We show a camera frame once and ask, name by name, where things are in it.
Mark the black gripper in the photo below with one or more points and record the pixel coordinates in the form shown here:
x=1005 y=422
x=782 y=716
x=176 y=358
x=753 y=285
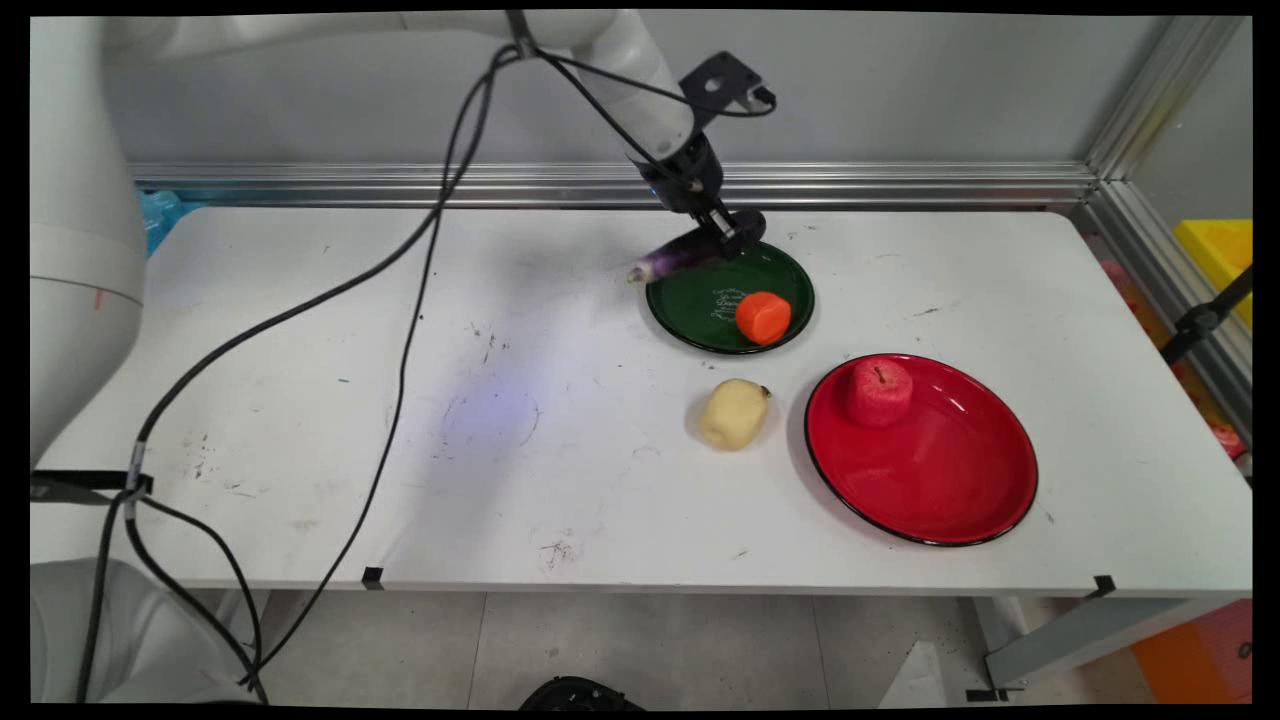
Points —
x=690 y=170

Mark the grey table leg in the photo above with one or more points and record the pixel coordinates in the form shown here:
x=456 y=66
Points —
x=1090 y=640

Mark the black tape marker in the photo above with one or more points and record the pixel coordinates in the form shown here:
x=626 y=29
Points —
x=372 y=577
x=1103 y=585

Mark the black round floor object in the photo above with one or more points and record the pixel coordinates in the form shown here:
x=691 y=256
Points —
x=580 y=695

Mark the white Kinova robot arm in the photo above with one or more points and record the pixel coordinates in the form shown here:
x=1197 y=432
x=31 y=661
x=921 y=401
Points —
x=80 y=250

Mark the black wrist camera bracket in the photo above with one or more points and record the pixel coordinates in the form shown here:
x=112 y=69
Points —
x=722 y=85

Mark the black clamp bar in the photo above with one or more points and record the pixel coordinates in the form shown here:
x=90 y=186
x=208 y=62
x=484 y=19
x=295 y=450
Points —
x=1200 y=320

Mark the red toy apple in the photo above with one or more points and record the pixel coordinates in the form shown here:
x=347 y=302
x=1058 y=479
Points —
x=878 y=392

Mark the aluminium frame post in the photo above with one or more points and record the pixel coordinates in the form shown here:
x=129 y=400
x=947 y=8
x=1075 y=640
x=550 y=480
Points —
x=1165 y=95

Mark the purple toy eggplant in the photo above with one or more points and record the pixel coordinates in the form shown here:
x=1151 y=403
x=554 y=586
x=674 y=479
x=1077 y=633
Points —
x=675 y=258

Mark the blue plastic bag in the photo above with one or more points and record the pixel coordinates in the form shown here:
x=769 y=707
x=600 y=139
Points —
x=160 y=220

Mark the red round plate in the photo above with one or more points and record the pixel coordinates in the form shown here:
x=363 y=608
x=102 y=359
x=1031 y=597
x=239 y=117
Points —
x=930 y=460

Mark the aluminium frame rail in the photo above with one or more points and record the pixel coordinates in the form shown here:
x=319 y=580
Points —
x=850 y=185
x=1170 y=290

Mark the orange box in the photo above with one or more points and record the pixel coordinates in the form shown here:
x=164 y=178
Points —
x=1200 y=655

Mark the pale yellow toy potato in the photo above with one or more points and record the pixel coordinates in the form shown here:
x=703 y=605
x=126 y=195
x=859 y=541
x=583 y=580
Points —
x=733 y=415

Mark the orange toy carrot piece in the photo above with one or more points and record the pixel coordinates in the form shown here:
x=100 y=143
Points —
x=763 y=318

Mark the yellow plastic bin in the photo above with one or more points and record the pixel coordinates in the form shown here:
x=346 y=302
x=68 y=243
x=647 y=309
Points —
x=1220 y=260

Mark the dark green round plate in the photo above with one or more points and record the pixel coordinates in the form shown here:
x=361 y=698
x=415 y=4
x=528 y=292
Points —
x=700 y=310

